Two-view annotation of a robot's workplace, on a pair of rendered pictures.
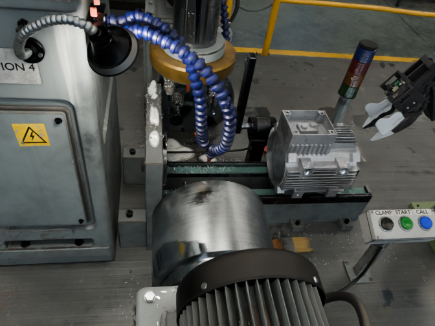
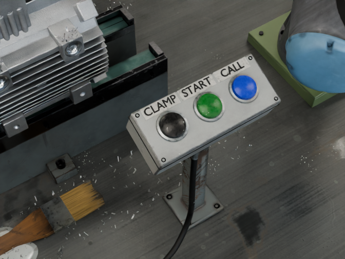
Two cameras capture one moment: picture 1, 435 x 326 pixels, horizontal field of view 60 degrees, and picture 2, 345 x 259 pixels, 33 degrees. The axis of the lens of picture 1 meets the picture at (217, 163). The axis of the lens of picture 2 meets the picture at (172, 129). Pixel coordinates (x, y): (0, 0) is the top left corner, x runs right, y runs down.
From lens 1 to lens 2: 36 cm
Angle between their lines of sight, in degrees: 16
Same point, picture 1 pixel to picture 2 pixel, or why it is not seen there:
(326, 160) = (33, 41)
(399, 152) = not seen: outside the picture
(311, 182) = (26, 95)
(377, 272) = (226, 186)
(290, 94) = not seen: outside the picture
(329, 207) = (102, 113)
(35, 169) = not seen: outside the picture
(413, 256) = (278, 127)
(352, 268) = (180, 200)
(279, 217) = (23, 170)
